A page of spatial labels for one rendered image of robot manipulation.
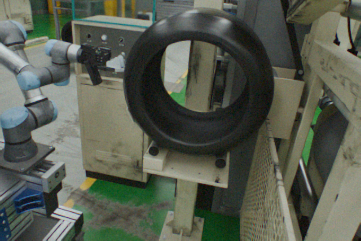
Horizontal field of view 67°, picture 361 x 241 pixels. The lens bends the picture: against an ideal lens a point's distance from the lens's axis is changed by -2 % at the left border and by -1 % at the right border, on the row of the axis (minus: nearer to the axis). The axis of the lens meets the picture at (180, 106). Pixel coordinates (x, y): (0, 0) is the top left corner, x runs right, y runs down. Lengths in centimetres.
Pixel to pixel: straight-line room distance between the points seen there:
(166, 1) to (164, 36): 967
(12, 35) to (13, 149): 54
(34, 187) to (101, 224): 71
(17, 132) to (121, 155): 95
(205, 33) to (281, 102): 57
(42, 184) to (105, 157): 86
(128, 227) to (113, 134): 66
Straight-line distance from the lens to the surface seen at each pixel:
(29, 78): 120
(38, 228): 189
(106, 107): 204
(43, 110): 151
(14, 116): 144
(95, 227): 211
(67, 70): 129
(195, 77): 138
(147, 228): 207
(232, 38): 94
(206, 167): 127
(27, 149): 151
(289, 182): 160
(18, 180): 157
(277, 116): 137
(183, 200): 180
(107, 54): 120
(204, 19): 95
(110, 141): 217
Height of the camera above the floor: 155
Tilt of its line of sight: 24 degrees down
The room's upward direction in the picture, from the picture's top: 5 degrees clockwise
